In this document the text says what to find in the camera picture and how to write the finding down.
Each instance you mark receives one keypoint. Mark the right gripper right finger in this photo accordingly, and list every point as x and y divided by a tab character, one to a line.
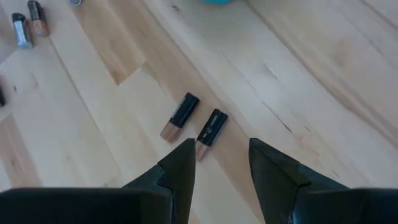
304	202

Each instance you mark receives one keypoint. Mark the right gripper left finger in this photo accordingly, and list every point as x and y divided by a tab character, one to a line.
109	205

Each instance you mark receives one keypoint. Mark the Duracell battery black copper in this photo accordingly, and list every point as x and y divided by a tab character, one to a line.
38	18
213	127
183	112

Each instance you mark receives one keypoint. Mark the teal green plastic bin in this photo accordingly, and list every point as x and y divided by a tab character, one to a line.
217	1

